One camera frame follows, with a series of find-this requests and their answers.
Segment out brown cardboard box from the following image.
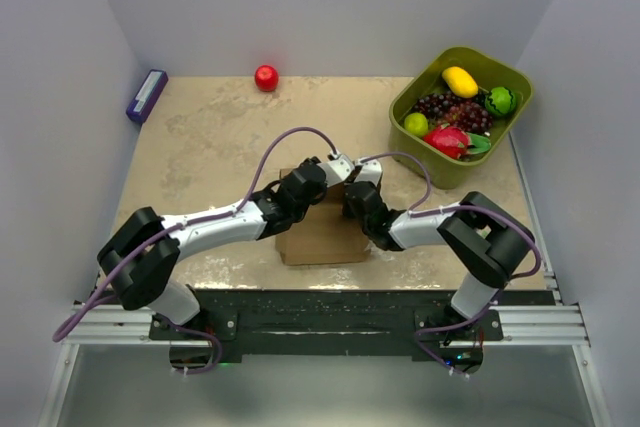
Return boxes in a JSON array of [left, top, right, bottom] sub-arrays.
[[275, 184, 370, 266]]

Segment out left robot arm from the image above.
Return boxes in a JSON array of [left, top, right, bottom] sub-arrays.
[[97, 158, 342, 339]]

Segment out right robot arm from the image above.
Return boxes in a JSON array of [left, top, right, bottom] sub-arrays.
[[344, 181, 542, 340]]

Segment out purple rectangular box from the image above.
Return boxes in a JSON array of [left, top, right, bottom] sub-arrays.
[[126, 69, 169, 125]]

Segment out green lime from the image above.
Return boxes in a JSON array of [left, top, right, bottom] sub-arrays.
[[403, 112, 429, 138]]

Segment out red dragon fruit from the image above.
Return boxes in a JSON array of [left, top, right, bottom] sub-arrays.
[[423, 124, 492, 160]]

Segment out red apple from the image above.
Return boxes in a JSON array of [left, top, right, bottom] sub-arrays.
[[254, 64, 279, 92]]

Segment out dark purple grapes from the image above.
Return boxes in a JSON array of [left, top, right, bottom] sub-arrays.
[[411, 91, 493, 135]]

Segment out olive green plastic bin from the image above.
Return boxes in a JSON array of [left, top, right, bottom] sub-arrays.
[[388, 46, 533, 189]]

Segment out yellow mango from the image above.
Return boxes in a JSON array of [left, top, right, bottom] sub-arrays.
[[441, 66, 479, 98]]

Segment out small green watermelon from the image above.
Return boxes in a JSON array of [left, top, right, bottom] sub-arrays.
[[484, 86, 517, 118]]

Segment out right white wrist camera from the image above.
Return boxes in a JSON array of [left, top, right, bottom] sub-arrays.
[[353, 158, 383, 191]]

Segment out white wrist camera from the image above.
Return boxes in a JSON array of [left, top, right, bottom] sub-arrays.
[[353, 158, 383, 191], [319, 152, 355, 188]]

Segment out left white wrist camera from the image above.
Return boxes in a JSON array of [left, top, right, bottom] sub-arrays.
[[319, 152, 355, 188]]

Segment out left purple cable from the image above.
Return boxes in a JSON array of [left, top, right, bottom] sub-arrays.
[[52, 126, 341, 344]]

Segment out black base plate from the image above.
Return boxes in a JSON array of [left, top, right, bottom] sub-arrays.
[[149, 289, 503, 369]]

